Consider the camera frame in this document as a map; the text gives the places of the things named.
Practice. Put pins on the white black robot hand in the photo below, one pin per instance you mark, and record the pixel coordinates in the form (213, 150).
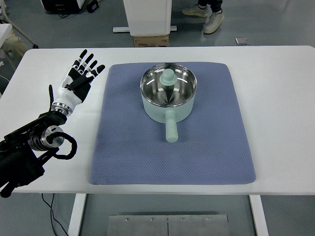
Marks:
(76, 83)

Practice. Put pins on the blue quilted mat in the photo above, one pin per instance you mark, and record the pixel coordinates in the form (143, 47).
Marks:
(209, 147)

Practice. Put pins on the white table leg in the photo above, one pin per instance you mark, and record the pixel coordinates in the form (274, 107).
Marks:
(258, 215)
(77, 214)

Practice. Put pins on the person in dark trousers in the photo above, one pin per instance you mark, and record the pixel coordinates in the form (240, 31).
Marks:
(209, 9)

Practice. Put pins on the green pot with handle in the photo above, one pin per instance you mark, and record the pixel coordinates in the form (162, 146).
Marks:
(169, 110)

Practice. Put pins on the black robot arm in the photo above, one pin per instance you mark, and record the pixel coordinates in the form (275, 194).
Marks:
(24, 151)

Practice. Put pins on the white side table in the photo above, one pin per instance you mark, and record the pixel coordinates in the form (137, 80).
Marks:
(4, 32)

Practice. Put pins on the left white table leg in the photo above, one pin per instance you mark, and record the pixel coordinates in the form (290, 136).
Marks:
(77, 214)

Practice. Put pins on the person in beige trousers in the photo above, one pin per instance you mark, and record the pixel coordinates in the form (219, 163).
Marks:
(15, 46)

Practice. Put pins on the glass lid green knob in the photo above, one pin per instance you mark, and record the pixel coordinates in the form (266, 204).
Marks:
(168, 85)

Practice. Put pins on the grey floor tile plate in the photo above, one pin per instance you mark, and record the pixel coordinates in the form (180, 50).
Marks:
(241, 41)

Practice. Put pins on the right white table leg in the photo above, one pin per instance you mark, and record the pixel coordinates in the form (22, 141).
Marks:
(258, 215)

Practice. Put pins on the black equipment case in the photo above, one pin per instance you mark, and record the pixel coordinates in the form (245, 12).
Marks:
(69, 6)

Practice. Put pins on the white cabinet on floor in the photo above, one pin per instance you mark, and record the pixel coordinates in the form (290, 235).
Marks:
(147, 18)

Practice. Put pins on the cardboard box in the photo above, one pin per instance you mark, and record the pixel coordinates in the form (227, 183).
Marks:
(151, 41)

